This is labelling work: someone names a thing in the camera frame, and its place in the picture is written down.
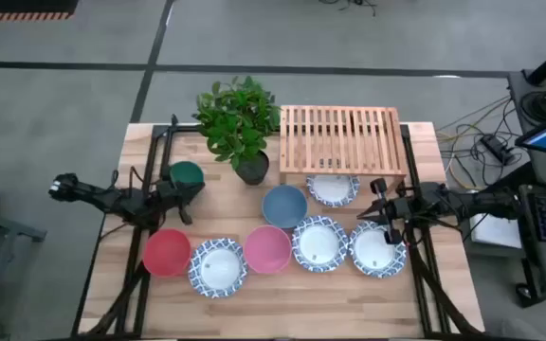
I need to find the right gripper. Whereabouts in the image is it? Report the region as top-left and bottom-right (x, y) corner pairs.
(356, 177), (428, 246)

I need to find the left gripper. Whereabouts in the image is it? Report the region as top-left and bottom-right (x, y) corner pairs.
(155, 178), (207, 226)

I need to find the green bowl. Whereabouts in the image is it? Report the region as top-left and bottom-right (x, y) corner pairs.
(168, 160), (206, 190)

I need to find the blue patterned paper bowl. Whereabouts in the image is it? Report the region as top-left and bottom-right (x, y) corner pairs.
(348, 220), (408, 279)
(291, 215), (350, 274)
(305, 173), (362, 208)
(188, 237), (249, 299)

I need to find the red bowl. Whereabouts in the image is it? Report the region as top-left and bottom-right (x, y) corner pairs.
(141, 227), (192, 278)

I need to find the pink bowl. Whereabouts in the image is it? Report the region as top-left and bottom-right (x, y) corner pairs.
(243, 224), (294, 275)

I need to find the wooden slatted shelf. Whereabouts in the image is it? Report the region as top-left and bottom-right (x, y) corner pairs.
(279, 104), (410, 193)

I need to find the green leafy plant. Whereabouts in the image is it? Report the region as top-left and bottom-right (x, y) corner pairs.
(191, 75), (282, 171)

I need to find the white paper sheet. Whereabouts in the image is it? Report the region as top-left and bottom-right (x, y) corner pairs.
(469, 212), (523, 250)

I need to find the black power strip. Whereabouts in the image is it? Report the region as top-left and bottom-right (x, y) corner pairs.
(480, 134), (516, 165)

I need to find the black castor wheel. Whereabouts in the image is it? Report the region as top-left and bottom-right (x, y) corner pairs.
(514, 282), (536, 302)

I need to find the black mat with hazard stripes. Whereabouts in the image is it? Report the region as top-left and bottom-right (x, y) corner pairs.
(0, 0), (80, 23)

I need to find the black aluminium table frame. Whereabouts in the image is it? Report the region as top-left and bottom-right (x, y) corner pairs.
(71, 113), (492, 341)

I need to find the yellow floor cable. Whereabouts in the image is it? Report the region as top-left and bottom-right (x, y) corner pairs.
(436, 97), (512, 190)

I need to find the black floor cable tangle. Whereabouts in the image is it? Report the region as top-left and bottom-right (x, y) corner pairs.
(438, 99), (531, 190)

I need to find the coiled black cable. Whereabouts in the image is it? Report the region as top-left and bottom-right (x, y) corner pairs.
(520, 89), (546, 125)

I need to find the black floor cable bundle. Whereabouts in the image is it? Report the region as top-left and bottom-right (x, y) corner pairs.
(318, 0), (378, 18)

